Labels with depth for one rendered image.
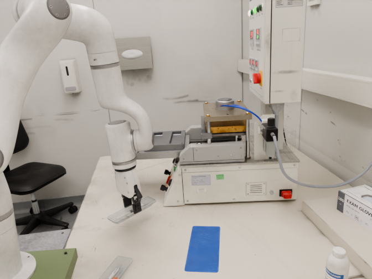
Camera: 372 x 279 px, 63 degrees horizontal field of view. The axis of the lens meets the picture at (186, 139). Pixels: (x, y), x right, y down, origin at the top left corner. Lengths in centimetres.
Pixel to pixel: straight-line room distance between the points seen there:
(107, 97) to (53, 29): 26
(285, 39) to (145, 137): 58
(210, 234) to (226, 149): 32
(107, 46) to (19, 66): 25
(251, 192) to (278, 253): 31
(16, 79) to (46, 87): 195
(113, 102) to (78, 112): 180
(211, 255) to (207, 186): 31
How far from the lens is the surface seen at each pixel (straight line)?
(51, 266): 104
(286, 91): 116
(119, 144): 103
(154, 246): 107
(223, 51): 275
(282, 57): 114
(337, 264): 84
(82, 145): 285
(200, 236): 110
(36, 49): 87
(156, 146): 125
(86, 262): 107
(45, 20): 83
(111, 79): 97
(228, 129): 122
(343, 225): 113
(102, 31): 96
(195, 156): 118
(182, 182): 122
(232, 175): 121
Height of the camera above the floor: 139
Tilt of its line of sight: 18 degrees down
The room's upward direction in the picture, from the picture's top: 4 degrees counter-clockwise
